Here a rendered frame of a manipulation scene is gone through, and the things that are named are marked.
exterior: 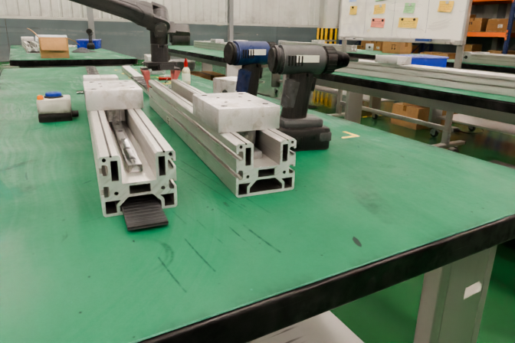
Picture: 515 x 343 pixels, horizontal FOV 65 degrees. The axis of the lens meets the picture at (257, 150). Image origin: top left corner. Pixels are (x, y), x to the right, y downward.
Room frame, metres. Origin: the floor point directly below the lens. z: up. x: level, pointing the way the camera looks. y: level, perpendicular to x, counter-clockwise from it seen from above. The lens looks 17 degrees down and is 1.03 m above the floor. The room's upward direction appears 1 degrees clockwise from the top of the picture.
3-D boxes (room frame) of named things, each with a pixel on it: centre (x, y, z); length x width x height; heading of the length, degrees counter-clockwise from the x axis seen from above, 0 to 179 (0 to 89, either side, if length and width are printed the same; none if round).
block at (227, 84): (1.31, 0.09, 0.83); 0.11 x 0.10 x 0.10; 138
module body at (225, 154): (0.96, 0.15, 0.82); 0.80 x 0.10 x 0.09; 24
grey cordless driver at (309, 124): (0.87, -0.12, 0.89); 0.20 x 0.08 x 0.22; 107
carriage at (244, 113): (0.73, 0.05, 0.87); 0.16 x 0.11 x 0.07; 24
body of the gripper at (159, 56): (1.38, 0.33, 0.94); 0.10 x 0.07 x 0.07; 114
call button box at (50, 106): (1.09, 0.54, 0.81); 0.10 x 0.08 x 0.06; 114
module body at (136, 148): (0.88, 0.32, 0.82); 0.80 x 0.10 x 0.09; 24
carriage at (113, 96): (0.88, 0.32, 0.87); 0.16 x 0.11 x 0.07; 24
